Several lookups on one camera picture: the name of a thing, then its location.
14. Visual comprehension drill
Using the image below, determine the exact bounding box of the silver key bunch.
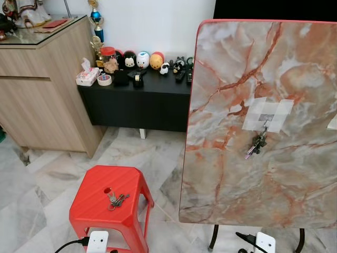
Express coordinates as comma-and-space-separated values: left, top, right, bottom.
107, 192, 131, 211

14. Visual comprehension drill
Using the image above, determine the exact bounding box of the key bunch with purple tag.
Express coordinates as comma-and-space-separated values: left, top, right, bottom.
245, 131, 269, 160

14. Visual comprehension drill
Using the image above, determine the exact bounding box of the small black figurine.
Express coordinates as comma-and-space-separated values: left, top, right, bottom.
172, 56, 186, 74

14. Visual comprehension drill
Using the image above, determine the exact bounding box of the yellow round bear figurine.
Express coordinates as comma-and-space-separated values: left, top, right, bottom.
150, 52, 165, 71

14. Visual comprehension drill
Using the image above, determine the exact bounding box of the black low console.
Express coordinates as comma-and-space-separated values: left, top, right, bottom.
78, 67, 193, 133

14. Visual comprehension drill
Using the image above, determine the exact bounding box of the black tape dispenser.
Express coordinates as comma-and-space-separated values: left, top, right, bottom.
132, 70, 146, 88

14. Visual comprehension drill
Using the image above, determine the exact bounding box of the white round figurine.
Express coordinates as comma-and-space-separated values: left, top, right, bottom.
136, 51, 151, 70

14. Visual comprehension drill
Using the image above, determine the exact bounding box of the black round mouse figurine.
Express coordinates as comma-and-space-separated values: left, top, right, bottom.
122, 51, 137, 70

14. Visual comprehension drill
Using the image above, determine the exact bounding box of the small black box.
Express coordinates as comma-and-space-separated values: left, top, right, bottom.
113, 70, 130, 87

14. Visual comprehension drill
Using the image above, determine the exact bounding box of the white tape roll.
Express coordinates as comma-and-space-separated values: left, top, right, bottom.
97, 74, 113, 86

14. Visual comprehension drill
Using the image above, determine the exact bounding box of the jar with red lid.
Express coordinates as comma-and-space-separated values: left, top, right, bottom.
100, 46, 118, 74

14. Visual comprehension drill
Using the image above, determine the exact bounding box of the red plastic stool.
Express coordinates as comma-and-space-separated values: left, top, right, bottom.
69, 166, 155, 253

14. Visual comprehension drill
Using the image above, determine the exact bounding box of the small gold trophy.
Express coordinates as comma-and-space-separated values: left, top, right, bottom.
90, 36, 104, 69

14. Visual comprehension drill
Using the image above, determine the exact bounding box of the pink white tissue pack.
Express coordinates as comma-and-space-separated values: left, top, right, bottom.
76, 58, 101, 86

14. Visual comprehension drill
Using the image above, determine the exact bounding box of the tall blue gold trophy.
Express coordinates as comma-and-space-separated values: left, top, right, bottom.
87, 0, 105, 43

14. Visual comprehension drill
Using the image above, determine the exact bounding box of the light wooden cabinet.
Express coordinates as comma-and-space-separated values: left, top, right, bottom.
0, 15, 106, 158

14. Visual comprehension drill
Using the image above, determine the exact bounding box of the red booklet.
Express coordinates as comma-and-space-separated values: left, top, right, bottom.
42, 18, 70, 29

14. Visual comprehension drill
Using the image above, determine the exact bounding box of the robed porcelain figurine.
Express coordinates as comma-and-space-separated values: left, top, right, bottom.
15, 0, 52, 28

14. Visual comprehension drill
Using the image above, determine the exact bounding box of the dark small statuette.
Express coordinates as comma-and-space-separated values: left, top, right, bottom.
0, 13, 17, 41

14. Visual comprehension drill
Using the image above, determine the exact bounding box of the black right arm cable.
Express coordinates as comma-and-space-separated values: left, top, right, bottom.
235, 231, 259, 253

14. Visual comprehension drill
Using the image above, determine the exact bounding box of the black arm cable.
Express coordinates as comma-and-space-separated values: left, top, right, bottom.
54, 238, 91, 253
235, 231, 259, 253

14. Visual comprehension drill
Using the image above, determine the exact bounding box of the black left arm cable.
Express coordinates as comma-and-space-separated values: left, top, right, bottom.
54, 238, 91, 253

